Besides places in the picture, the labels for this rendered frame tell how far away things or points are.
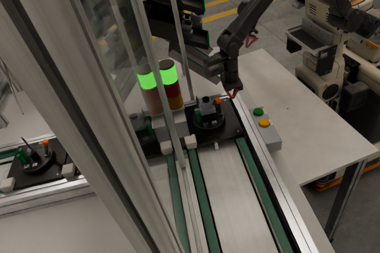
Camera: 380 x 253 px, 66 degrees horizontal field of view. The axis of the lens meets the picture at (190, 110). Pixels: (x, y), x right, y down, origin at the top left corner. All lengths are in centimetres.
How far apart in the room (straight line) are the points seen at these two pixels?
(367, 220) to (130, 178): 207
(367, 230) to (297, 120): 98
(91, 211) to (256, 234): 63
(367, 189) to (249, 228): 140
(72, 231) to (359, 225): 164
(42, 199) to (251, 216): 81
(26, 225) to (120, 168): 122
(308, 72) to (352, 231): 100
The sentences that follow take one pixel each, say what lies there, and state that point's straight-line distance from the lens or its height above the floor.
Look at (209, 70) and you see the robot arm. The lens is 104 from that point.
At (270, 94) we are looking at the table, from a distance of 154.
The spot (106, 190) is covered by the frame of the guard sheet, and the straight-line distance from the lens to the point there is 19.
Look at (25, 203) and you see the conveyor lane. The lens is 136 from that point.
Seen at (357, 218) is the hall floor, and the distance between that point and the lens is 218.
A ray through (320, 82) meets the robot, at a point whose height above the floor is 80.
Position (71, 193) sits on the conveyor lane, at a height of 91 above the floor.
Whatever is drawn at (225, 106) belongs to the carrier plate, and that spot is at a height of 97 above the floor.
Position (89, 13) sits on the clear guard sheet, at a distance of 21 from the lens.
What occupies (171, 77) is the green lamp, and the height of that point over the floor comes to 138.
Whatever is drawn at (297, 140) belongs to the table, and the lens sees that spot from 133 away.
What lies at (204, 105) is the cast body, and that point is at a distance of 116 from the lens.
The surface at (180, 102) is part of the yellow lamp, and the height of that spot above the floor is 128.
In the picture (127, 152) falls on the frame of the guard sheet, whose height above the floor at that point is 174.
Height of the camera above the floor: 186
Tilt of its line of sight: 42 degrees down
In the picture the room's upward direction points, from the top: 12 degrees counter-clockwise
